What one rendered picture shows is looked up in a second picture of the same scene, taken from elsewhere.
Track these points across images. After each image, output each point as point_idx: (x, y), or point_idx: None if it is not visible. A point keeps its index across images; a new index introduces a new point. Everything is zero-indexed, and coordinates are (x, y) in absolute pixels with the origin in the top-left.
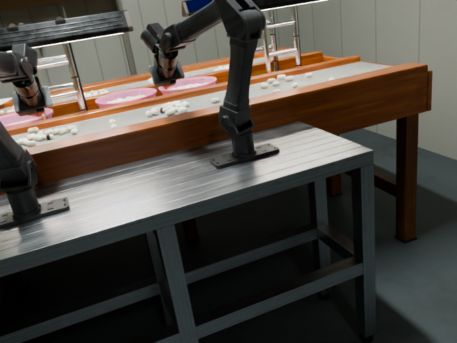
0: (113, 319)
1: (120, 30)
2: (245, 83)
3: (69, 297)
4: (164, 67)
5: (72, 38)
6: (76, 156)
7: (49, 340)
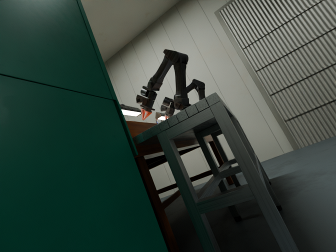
0: (187, 246)
1: (140, 111)
2: None
3: None
4: (173, 108)
5: (129, 109)
6: None
7: None
